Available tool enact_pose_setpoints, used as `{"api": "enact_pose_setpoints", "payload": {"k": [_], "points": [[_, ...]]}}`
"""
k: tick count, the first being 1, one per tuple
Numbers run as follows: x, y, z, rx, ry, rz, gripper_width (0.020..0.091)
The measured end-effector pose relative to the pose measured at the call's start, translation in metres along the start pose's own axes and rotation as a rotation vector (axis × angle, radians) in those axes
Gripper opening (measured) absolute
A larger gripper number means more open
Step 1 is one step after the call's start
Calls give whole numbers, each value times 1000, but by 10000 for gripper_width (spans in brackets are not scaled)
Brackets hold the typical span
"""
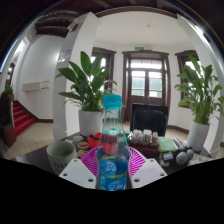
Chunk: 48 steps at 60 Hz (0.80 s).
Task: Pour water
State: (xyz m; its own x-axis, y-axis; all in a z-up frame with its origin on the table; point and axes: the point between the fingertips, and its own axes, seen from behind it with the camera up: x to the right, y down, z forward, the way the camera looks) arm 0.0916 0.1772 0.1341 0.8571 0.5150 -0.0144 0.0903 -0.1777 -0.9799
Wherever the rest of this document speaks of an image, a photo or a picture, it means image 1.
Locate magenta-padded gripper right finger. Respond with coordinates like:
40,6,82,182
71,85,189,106
128,147,168,190

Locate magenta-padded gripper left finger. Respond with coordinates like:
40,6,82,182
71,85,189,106
59,147,100,190

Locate clear blue-capped water bottle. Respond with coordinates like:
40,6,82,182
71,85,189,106
95,94,132,192

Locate grey-green patterned mug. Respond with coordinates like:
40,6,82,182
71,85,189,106
46,140,79,176

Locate green cloth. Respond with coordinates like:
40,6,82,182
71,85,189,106
157,136,178,154

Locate red box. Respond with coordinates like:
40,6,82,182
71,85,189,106
87,131,119,155

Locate grey round device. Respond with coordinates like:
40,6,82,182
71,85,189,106
161,138,195,167

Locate potted plant in white pot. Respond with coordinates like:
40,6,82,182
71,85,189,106
54,50,118,138
173,54,224,153

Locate black chair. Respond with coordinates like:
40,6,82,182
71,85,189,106
129,103,169,138

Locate colourful magazine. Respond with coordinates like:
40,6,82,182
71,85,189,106
188,153,214,167

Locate red carpeted staircase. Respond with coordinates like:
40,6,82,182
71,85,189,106
12,100,37,138

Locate dark wooden double door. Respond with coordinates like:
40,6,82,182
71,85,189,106
121,50,172,123

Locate dark wood framed window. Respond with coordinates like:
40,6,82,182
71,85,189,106
174,49,201,109
91,47,117,93

